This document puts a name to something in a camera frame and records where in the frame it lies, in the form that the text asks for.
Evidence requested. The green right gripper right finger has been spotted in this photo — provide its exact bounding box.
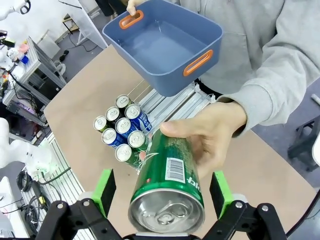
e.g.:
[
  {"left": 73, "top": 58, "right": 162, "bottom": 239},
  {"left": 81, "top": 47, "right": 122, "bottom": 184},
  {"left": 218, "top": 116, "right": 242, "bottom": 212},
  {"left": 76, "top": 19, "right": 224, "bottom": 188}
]
[{"left": 199, "top": 171, "right": 288, "bottom": 240}]

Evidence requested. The green right gripper left finger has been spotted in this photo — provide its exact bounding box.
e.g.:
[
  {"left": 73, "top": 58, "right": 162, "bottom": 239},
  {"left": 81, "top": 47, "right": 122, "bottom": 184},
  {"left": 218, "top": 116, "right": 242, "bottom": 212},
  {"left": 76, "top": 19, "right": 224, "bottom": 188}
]
[{"left": 37, "top": 168, "right": 122, "bottom": 240}]

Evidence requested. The blue Pocari Sweat can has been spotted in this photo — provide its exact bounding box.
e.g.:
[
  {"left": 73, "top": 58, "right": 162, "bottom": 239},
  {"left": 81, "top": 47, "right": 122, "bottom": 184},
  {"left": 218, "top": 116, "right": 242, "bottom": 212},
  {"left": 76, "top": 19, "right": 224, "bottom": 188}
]
[
  {"left": 114, "top": 117, "right": 137, "bottom": 136},
  {"left": 101, "top": 127, "right": 123, "bottom": 148},
  {"left": 124, "top": 103, "right": 153, "bottom": 133}
]

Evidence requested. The green soda can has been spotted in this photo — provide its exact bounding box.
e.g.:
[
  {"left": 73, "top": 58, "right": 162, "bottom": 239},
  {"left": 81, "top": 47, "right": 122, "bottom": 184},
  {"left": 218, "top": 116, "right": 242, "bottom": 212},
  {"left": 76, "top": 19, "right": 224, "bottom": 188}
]
[
  {"left": 127, "top": 128, "right": 206, "bottom": 235},
  {"left": 127, "top": 130, "right": 151, "bottom": 152},
  {"left": 114, "top": 143, "right": 143, "bottom": 171}
]

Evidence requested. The blue bin with orange handles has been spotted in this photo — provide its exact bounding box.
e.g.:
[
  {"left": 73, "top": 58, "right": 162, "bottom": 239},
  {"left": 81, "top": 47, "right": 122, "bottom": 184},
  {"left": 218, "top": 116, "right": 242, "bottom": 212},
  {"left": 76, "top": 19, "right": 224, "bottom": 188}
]
[{"left": 101, "top": 0, "right": 224, "bottom": 98}]

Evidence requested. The person's left forearm grey sleeve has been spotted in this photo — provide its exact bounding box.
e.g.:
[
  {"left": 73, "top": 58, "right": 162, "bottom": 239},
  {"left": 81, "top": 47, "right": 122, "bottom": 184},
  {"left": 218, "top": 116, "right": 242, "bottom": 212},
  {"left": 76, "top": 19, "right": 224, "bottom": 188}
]
[{"left": 216, "top": 49, "right": 320, "bottom": 127}]

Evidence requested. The person's left hand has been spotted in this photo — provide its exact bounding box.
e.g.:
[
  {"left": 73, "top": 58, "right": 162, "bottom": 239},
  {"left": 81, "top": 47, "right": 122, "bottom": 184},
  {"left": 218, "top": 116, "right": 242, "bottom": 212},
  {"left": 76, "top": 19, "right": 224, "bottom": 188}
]
[{"left": 159, "top": 101, "right": 248, "bottom": 180}]

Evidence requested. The person's right hand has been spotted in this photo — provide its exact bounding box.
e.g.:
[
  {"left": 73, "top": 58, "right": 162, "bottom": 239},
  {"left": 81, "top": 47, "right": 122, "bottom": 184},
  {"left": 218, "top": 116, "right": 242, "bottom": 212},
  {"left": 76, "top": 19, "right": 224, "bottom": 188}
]
[{"left": 126, "top": 0, "right": 148, "bottom": 17}]

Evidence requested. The black stool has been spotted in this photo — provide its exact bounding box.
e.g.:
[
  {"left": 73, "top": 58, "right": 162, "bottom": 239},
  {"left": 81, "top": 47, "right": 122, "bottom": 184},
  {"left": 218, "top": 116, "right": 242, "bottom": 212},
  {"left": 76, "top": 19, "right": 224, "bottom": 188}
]
[{"left": 287, "top": 117, "right": 320, "bottom": 173}]

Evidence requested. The grey hoodie torso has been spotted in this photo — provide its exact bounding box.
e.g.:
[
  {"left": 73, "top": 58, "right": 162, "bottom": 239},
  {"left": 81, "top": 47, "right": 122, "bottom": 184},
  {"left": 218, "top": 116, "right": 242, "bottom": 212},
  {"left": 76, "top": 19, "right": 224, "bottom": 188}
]
[{"left": 178, "top": 0, "right": 320, "bottom": 88}]

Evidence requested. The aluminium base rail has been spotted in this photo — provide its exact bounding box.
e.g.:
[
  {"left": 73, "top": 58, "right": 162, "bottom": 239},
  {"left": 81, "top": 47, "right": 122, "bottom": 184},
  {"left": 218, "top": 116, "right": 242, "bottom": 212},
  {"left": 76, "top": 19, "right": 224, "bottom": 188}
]
[{"left": 37, "top": 132, "right": 87, "bottom": 240}]

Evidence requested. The black cable bundle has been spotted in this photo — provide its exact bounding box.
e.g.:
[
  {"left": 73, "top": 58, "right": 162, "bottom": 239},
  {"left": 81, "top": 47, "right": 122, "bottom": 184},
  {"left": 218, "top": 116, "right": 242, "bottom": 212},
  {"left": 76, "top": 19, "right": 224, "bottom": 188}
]
[{"left": 16, "top": 169, "right": 73, "bottom": 236}]

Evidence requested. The white wire can dispenser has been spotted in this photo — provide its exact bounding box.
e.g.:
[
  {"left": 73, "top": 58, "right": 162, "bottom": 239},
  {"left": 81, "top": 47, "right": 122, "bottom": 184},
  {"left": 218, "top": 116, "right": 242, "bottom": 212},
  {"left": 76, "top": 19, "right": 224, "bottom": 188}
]
[{"left": 93, "top": 79, "right": 217, "bottom": 176}]

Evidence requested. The aluminium frame rack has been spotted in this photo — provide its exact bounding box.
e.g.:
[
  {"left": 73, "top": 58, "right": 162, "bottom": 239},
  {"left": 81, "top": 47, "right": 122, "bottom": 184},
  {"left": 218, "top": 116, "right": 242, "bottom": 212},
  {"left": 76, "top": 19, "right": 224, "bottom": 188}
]
[{"left": 2, "top": 36, "right": 68, "bottom": 126}]

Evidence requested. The white robot with black ring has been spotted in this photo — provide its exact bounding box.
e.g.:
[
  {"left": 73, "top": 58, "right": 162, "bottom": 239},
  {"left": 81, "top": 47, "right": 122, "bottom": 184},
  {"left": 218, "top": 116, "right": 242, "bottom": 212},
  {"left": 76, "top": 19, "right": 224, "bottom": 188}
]
[{"left": 0, "top": 0, "right": 32, "bottom": 22}]

